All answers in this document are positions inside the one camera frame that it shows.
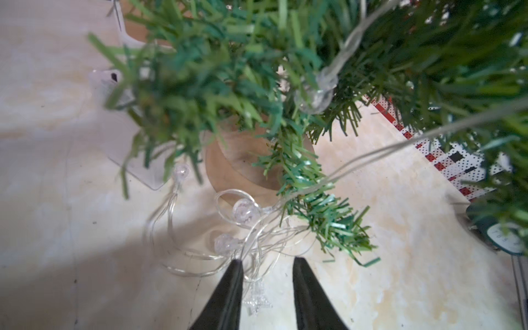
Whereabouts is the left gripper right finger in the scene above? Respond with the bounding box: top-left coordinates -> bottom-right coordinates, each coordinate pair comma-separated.
292,257 -> 348,329

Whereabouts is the clear string light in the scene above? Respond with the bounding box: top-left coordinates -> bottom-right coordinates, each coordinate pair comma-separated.
88,0 -> 528,316

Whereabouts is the small green christmas tree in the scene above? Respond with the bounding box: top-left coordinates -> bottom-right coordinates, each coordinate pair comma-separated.
86,0 -> 528,268

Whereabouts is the teal alarm clock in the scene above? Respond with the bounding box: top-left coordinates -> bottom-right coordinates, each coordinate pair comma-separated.
466,203 -> 525,256

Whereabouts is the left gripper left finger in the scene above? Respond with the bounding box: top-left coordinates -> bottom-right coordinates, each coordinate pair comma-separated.
190,259 -> 243,329

